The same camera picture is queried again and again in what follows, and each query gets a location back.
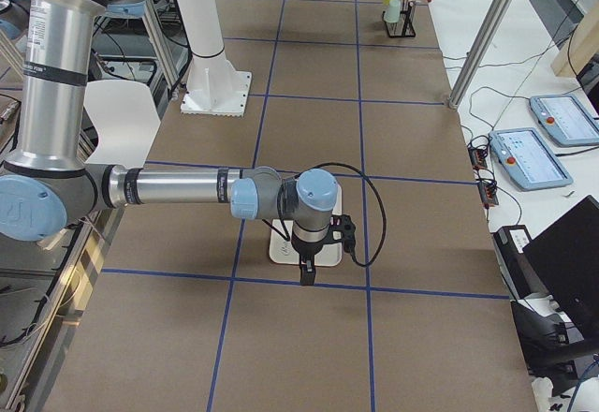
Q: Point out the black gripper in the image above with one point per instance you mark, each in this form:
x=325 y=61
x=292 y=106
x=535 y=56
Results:
x=306 y=248

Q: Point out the light green cup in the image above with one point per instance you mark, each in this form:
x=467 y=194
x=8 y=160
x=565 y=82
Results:
x=393 y=11

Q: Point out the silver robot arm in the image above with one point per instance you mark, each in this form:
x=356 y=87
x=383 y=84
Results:
x=45 y=186

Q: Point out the white plastic tray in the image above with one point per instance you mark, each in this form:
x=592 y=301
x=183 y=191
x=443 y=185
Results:
x=282 y=252

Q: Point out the black printer box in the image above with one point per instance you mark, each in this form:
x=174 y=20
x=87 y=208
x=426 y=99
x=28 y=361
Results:
x=519 y=275

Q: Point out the white chair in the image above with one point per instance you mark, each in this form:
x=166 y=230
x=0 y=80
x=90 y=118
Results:
x=125 y=119

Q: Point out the near blue teach pendant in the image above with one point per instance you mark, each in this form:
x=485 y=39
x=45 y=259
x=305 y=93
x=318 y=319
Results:
x=527 y=159

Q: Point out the blue teach pendant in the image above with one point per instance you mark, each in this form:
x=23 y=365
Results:
x=527 y=159
x=565 y=120

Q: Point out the black laptop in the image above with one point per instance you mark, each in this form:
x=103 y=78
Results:
x=565 y=257

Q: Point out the far blue teach pendant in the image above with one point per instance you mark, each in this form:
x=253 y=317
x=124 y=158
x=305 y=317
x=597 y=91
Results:
x=565 y=120

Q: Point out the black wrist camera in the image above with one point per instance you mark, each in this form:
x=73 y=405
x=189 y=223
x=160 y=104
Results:
x=342 y=230

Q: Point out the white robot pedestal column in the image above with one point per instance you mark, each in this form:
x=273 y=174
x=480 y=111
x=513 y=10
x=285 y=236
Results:
x=213 y=85

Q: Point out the black wire cup rack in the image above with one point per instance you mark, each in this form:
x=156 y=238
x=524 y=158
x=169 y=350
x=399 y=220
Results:
x=405 y=26

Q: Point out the aluminium frame post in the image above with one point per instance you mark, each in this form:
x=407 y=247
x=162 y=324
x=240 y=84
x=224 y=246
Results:
x=486 y=32

